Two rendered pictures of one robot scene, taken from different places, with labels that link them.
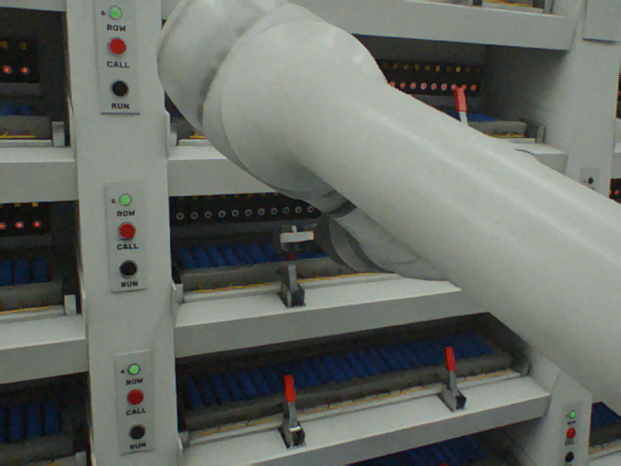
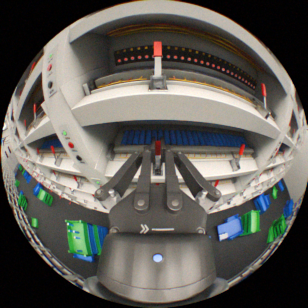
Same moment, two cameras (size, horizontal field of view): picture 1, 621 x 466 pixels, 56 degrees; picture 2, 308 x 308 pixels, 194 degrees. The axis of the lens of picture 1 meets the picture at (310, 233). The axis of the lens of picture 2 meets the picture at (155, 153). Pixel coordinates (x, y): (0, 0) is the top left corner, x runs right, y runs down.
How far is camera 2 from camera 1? 61 cm
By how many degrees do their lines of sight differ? 39
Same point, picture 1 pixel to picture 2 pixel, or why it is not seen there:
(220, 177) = (99, 113)
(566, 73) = (286, 102)
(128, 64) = (52, 71)
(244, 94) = not seen: outside the picture
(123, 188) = (62, 127)
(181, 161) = (76, 109)
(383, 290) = (203, 169)
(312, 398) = not seen: hidden behind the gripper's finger
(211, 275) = (125, 150)
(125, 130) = (55, 101)
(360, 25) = (214, 21)
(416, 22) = (248, 39)
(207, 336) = not seen: hidden behind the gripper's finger
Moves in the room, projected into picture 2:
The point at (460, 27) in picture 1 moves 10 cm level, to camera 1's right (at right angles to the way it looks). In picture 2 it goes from (266, 57) to (289, 80)
